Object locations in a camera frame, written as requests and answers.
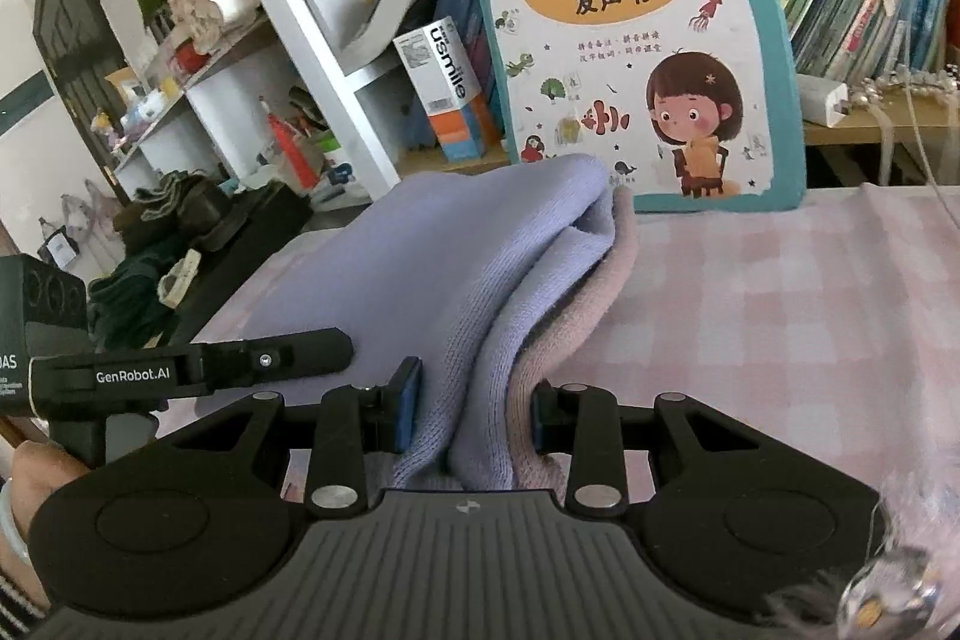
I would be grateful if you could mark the white and orange carton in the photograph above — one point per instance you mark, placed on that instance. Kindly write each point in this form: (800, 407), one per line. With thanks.
(450, 108)

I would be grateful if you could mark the white bookshelf with wooden boards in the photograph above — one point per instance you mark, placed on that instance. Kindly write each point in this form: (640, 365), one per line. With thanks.
(300, 25)

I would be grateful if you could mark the dark green cloth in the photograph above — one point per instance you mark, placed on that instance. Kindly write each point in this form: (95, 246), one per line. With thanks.
(127, 295)

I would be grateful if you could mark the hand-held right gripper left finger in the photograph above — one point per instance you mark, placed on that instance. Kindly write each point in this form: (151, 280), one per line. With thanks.
(409, 407)

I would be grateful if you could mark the pink hanging bag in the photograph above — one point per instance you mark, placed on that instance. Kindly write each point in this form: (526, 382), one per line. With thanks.
(90, 201)

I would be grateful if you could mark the teal-edged children's sound book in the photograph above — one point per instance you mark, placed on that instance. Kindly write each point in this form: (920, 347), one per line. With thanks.
(637, 48)

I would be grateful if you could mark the pink checked tablecloth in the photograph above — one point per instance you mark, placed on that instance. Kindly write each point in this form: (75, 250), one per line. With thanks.
(750, 325)

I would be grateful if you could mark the fuzzy pink sleeve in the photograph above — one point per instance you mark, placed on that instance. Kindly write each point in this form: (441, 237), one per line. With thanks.
(922, 512)

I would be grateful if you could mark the white charger plug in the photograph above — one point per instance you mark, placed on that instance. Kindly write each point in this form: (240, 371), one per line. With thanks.
(821, 100)

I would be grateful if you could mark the pale green bangle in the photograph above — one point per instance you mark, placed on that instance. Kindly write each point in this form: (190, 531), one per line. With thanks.
(9, 520)

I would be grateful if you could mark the dark wooden door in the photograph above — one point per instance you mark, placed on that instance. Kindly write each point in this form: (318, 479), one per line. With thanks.
(75, 48)

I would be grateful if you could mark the person's left hand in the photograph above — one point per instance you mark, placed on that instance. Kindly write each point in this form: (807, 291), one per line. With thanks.
(45, 471)

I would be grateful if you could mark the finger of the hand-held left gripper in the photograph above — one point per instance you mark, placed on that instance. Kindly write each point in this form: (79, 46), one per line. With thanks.
(285, 355)

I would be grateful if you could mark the dark hanging bag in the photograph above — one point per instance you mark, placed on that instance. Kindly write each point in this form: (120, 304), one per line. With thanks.
(60, 246)

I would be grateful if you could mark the purple and pink knit sweater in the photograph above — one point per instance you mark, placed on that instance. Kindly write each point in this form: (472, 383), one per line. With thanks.
(465, 265)

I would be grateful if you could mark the dark knit cloth pale trim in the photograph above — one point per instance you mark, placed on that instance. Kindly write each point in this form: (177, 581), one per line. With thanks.
(154, 212)

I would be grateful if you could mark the red tassel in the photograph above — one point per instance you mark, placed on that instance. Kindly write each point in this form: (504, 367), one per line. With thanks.
(289, 149)

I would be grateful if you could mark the red jar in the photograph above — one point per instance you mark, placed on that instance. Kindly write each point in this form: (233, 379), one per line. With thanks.
(193, 59)

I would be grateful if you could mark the white side shelf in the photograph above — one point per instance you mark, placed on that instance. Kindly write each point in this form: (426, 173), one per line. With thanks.
(217, 115)

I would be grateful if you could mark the thick white book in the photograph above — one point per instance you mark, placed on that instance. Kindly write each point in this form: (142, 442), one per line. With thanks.
(375, 25)

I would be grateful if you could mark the person's left forearm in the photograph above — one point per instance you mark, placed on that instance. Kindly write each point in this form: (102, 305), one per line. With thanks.
(15, 591)

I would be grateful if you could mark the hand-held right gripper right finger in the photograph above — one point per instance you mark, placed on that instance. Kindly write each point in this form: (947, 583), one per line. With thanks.
(537, 422)

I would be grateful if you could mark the clear round charm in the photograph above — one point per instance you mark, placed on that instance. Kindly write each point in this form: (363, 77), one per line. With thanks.
(870, 610)

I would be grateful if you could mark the green wall sign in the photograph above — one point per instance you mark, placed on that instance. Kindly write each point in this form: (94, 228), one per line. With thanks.
(22, 104)

